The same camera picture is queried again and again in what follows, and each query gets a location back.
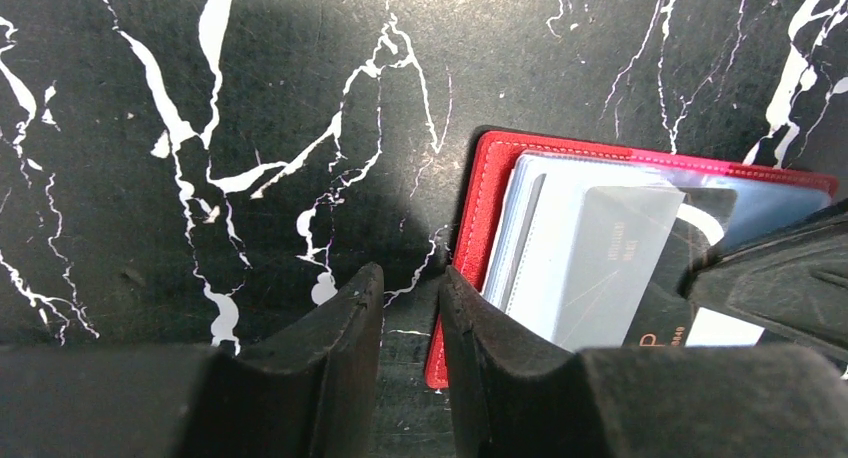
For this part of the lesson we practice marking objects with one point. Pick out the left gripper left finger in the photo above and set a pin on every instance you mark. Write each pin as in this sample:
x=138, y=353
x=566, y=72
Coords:
x=307, y=391

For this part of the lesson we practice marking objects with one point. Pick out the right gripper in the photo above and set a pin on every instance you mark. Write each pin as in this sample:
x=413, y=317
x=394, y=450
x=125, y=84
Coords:
x=788, y=286

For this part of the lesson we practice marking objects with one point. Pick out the red card holder wallet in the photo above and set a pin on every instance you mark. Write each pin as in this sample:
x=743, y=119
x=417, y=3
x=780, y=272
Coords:
x=526, y=193

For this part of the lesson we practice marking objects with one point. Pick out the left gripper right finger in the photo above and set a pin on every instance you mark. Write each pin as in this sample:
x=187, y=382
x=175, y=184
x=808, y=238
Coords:
x=513, y=394

